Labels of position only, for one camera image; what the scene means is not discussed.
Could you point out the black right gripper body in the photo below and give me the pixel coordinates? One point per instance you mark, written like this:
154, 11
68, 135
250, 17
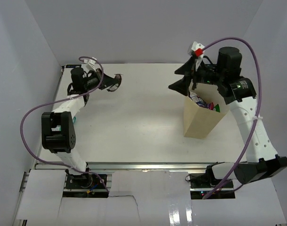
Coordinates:
211, 76

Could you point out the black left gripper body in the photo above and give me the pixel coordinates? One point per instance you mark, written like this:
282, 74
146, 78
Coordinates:
93, 82

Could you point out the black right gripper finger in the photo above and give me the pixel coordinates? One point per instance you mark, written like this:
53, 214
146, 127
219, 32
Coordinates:
181, 86
187, 67

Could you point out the small purple candy packet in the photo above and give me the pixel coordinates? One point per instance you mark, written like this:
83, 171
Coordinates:
116, 83

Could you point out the dark blue purple snack bag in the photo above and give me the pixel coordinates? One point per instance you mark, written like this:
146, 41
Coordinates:
197, 99

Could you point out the pink Fox's candy bag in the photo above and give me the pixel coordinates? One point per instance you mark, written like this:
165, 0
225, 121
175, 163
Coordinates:
210, 106

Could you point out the green Fox's candy bag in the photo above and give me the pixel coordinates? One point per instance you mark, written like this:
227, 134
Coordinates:
217, 108

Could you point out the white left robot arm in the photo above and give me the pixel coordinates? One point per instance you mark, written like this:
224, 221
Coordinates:
57, 126

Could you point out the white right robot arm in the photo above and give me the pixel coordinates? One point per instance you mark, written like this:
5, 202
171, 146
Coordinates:
238, 92

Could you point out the brown paper bag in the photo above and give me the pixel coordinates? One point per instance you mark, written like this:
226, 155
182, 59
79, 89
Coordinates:
198, 121

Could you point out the left black XDOF label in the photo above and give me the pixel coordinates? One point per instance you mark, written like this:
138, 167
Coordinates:
73, 66

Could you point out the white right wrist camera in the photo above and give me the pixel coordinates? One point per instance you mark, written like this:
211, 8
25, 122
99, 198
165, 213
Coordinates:
196, 50

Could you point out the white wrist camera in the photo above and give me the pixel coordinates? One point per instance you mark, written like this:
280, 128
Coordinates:
90, 63
196, 50

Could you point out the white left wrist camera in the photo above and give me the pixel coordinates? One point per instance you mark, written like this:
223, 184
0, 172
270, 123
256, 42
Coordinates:
90, 63

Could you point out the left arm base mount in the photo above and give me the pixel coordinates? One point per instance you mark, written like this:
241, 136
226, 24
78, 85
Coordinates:
84, 186

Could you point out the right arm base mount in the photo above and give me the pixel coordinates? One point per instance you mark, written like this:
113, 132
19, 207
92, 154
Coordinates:
200, 186

